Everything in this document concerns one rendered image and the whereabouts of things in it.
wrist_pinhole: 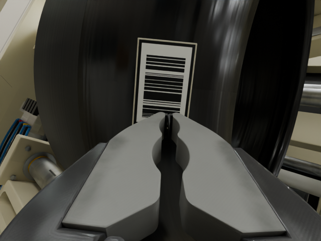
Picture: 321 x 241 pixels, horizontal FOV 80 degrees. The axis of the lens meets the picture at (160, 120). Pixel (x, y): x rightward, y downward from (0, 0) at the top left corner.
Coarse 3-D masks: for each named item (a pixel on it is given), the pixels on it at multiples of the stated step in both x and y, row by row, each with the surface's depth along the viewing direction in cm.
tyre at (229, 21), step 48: (48, 0) 24; (96, 0) 15; (144, 0) 13; (192, 0) 13; (240, 0) 15; (288, 0) 43; (48, 48) 22; (96, 48) 15; (240, 48) 16; (288, 48) 49; (48, 96) 23; (96, 96) 15; (192, 96) 14; (240, 96) 62; (288, 96) 48; (96, 144) 17; (240, 144) 59; (288, 144) 46; (144, 240) 22; (192, 240) 20
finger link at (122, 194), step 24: (144, 120) 11; (120, 144) 9; (144, 144) 9; (96, 168) 7; (120, 168) 7; (144, 168) 7; (96, 192) 6; (120, 192) 6; (144, 192) 6; (72, 216) 6; (96, 216) 6; (120, 216) 6; (144, 216) 6
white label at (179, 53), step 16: (144, 48) 13; (160, 48) 13; (176, 48) 13; (192, 48) 13; (144, 64) 13; (160, 64) 13; (176, 64) 13; (192, 64) 13; (144, 80) 13; (160, 80) 13; (176, 80) 13; (192, 80) 13; (144, 96) 13; (160, 96) 13; (176, 96) 13; (144, 112) 14
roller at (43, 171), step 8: (32, 160) 40; (40, 160) 39; (48, 160) 39; (32, 168) 38; (40, 168) 36; (48, 168) 36; (56, 168) 36; (32, 176) 38; (40, 176) 35; (48, 176) 34; (56, 176) 33; (40, 184) 34
